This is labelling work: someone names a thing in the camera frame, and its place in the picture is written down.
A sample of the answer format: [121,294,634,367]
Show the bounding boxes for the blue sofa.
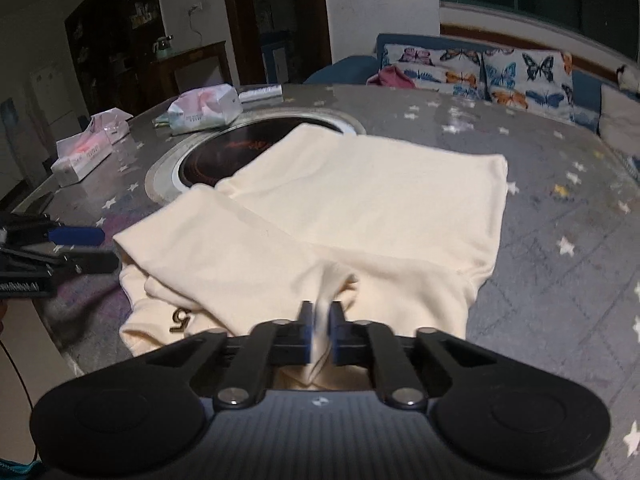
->
[302,33,640,181]

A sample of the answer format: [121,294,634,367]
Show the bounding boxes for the pink white tissue pack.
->
[50,109,133,188]

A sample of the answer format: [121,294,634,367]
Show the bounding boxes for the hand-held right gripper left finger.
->
[145,300,317,408]

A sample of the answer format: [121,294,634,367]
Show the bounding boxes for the round black table heater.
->
[145,110,368,206]

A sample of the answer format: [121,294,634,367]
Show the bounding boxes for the pastel tissue pack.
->
[167,84,243,136]

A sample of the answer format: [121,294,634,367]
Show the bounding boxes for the black white plush toy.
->
[616,64,640,93]

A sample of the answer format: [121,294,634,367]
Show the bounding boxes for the dark wooden shelf unit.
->
[65,0,166,116]

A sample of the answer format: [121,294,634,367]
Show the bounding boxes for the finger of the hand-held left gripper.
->
[47,249,121,276]
[46,226,106,247]

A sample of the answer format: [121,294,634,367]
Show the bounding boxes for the grey pillow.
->
[598,84,640,156]

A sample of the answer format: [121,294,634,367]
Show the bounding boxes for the grey star tablecloth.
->
[10,82,640,480]

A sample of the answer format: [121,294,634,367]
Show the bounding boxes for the cream garment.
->
[112,123,509,393]

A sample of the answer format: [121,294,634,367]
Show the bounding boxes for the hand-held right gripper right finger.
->
[330,300,502,408]

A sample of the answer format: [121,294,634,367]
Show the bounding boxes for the butterfly print cushion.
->
[482,49,575,123]
[381,44,488,101]

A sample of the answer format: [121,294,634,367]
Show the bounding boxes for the wooden cabinet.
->
[150,41,233,106]

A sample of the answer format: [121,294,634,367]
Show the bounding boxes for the dark wooden door frame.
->
[219,0,333,86]

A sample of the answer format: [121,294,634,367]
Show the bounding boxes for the pink cloth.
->
[366,65,416,90]

